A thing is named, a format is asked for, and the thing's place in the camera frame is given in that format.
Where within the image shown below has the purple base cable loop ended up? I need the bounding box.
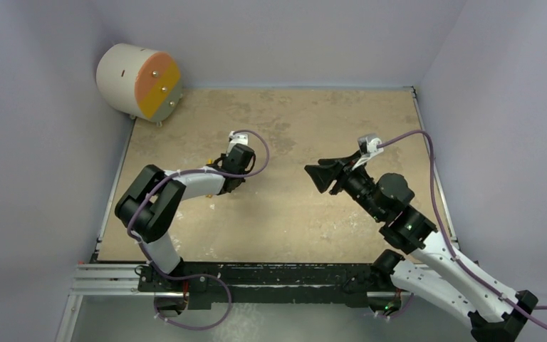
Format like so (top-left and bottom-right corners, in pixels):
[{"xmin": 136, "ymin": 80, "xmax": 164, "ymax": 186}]
[{"xmin": 153, "ymin": 274, "xmax": 234, "ymax": 331}]

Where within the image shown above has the white pen orange tip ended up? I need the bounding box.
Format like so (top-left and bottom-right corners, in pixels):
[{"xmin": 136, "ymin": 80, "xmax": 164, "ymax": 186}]
[{"xmin": 208, "ymin": 158, "xmax": 222, "ymax": 168}]

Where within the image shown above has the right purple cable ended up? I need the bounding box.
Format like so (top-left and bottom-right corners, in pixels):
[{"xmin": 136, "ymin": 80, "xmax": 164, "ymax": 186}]
[{"xmin": 377, "ymin": 130, "xmax": 547, "ymax": 341}]

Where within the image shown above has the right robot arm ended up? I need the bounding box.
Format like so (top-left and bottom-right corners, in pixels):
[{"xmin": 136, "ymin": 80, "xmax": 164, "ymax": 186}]
[{"xmin": 304, "ymin": 153, "xmax": 538, "ymax": 341}]

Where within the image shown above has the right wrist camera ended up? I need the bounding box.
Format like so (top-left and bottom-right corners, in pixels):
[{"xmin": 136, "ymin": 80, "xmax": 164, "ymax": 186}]
[{"xmin": 352, "ymin": 133, "xmax": 384, "ymax": 170}]

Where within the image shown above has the round cabinet with coloured drawers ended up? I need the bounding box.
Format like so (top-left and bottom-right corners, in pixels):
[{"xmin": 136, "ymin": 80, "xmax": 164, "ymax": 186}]
[{"xmin": 95, "ymin": 43, "xmax": 183, "ymax": 127}]

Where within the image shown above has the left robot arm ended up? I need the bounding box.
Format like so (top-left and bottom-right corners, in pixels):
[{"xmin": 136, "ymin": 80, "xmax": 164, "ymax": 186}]
[{"xmin": 115, "ymin": 144, "xmax": 256, "ymax": 291}]

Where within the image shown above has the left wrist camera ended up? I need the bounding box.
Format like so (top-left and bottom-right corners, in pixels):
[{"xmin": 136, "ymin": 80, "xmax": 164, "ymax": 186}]
[{"xmin": 226, "ymin": 131, "xmax": 249, "ymax": 155}]

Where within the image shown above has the black base frame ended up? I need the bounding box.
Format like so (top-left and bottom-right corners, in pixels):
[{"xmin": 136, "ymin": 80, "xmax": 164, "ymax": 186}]
[{"xmin": 135, "ymin": 261, "xmax": 410, "ymax": 316}]

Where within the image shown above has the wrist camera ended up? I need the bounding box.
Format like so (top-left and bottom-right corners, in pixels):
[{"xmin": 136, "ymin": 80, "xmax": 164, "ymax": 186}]
[
  {"xmin": 352, "ymin": 133, "xmax": 384, "ymax": 170},
  {"xmin": 226, "ymin": 131, "xmax": 249, "ymax": 155}
]

